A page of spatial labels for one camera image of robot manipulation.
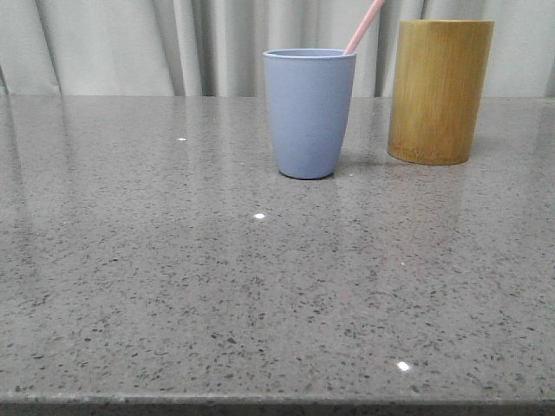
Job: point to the grey pleated curtain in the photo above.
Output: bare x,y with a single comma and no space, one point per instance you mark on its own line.
166,48

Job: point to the pink chopstick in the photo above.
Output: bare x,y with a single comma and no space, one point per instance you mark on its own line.
363,26

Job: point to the blue plastic cup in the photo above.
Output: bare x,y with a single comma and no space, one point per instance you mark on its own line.
308,94

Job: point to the bamboo cylinder holder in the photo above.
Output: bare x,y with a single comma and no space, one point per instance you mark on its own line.
439,74

